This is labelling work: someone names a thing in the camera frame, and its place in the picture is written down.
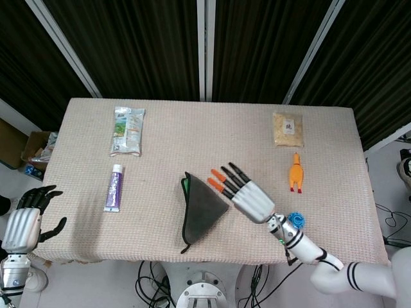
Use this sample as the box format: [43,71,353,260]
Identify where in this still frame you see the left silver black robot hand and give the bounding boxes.
[1,185,67,254]

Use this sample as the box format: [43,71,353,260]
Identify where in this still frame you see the right silver robot hand orange fingertips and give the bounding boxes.
[207,162,277,225]

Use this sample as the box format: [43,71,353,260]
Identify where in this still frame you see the green microfibre cloth black trim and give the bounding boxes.
[175,171,231,254]

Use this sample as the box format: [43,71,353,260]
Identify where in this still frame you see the blue round silicone brush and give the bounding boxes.
[287,211,306,230]

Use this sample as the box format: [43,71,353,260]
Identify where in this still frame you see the orange rubber chicken toy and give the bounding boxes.
[288,153,304,193]

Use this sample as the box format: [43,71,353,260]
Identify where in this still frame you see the clear bag of beige flakes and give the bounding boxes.
[272,111,304,148]

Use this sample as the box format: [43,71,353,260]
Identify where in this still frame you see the open cardboard box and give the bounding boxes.
[21,130,58,171]

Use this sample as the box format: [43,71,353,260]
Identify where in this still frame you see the brown cardboard panel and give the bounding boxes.
[0,117,29,169]

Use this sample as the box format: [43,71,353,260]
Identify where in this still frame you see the beige waffle tablecloth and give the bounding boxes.
[31,98,389,267]

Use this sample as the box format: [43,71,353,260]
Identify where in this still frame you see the purple toothpaste tube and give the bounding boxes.
[102,164,126,213]

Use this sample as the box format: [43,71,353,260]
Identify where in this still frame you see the white robot torso base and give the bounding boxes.
[160,261,258,308]

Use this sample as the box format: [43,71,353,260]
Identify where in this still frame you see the white green snack bag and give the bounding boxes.
[109,106,146,157]

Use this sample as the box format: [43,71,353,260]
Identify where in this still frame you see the black corrugated curtain panel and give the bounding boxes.
[43,0,200,101]
[0,0,92,131]
[290,0,411,151]
[211,0,335,104]

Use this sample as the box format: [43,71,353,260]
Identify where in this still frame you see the white black shoe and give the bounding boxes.
[395,158,411,186]

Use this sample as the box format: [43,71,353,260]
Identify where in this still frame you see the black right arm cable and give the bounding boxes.
[284,246,302,267]

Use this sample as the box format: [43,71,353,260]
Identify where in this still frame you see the black floor cable bundle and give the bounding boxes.
[137,260,176,308]
[374,201,411,248]
[239,264,274,308]

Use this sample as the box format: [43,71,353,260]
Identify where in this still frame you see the white metal frame post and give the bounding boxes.
[25,0,103,99]
[282,0,346,104]
[196,0,215,102]

